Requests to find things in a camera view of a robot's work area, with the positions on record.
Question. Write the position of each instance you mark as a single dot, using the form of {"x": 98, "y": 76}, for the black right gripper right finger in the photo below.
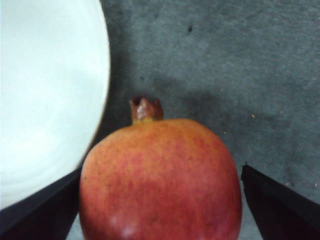
{"x": 280, "y": 213}

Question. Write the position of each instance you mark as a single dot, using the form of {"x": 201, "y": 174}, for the white plate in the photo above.
{"x": 55, "y": 68}

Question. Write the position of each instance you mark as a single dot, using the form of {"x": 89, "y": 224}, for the red pomegranate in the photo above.
{"x": 160, "y": 179}

